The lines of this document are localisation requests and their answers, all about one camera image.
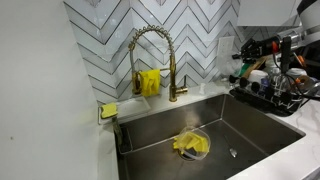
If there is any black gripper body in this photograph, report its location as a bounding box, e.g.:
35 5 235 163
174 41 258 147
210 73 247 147
232 36 282 64

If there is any clear plastic container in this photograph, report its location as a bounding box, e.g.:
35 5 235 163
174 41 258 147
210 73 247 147
217 51 244 77

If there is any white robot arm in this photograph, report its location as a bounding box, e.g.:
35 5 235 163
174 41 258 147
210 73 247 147
232 0 320 64

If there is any black cup holder rack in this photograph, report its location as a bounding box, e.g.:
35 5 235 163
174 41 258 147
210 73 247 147
228 75 304 117

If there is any white upper cabinet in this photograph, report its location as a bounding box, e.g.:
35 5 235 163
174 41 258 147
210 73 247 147
237 0 301 27

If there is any steel dish drying rack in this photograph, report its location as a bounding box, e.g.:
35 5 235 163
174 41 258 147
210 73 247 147
229 54 320 118

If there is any stainless steel sink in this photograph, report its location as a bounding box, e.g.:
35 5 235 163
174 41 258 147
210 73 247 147
117 95 304 180

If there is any gold spring kitchen faucet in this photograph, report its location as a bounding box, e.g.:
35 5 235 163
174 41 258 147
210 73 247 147
127 24 190 103

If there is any yellow rubber glove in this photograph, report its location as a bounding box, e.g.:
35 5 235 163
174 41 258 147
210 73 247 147
140 69 160 97

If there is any clear bowl in sink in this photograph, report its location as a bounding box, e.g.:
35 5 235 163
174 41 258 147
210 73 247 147
173 126 211 160

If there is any yellow cloth in sink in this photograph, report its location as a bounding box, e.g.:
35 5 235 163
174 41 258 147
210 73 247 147
173 132 209 153

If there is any white sponge tray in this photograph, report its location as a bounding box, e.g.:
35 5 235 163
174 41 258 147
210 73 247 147
98 97 151 125

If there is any yellow green sponge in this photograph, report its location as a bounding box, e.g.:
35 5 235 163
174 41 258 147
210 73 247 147
100 103 118 119

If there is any white wall outlet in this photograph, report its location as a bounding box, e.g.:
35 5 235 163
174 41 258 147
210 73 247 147
217 36 234 66

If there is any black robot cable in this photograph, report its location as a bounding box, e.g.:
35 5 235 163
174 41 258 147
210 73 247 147
271 35 320 99

